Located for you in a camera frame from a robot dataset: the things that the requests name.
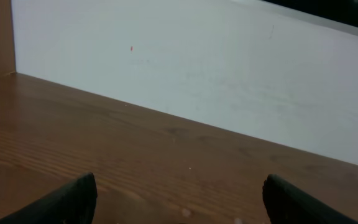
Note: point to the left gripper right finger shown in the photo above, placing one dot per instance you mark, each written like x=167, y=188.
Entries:
x=286, y=203

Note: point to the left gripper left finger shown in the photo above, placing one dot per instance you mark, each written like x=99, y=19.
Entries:
x=72, y=203

